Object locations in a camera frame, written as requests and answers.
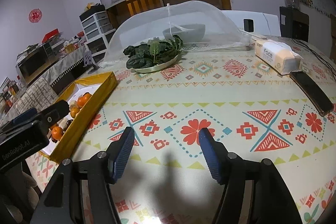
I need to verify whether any dark plum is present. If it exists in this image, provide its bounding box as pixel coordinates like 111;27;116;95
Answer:
66;119;73;127

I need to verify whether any orange mandarin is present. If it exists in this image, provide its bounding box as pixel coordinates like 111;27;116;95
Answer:
77;92;92;109

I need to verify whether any large orange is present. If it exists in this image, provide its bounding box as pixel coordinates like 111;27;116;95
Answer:
70;106;80;118

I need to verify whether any octagonal biscuit block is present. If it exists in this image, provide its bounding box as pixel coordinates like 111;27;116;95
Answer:
70;100;78;110

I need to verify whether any left white gloved hand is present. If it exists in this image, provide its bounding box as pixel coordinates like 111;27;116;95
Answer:
3;163;39;223

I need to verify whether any patterned chair back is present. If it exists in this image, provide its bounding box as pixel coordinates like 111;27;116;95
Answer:
14;77;58;114

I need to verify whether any yellow rimmed white tray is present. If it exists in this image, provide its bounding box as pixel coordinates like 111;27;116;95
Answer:
39;72;117;163

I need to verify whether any microwave oven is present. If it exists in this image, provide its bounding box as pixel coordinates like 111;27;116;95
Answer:
15;43;58;86

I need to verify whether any plate of spinach leaves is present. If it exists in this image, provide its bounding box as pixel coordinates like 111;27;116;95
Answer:
123;35;183;73

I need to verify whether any Face tissue pack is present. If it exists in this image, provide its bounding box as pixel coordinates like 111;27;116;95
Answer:
255;39;303;75

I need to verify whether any black smartphone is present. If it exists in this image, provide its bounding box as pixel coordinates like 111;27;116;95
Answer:
289;71;334;117

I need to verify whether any white drawer cabinet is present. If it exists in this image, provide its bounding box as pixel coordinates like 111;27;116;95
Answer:
79;4;116;63

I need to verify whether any grey bowl under cover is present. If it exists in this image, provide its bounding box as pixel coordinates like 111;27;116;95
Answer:
162;24;206;43

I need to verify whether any white mesh food cover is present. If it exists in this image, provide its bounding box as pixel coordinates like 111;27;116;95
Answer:
100;1;251;68

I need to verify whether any black box stand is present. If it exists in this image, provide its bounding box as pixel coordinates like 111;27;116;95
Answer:
280;7;309;42

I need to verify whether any red paper wall ornament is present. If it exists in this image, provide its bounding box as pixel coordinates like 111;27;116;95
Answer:
29;9;43;23

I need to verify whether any black cable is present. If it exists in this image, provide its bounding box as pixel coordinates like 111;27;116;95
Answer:
291;39;336;80

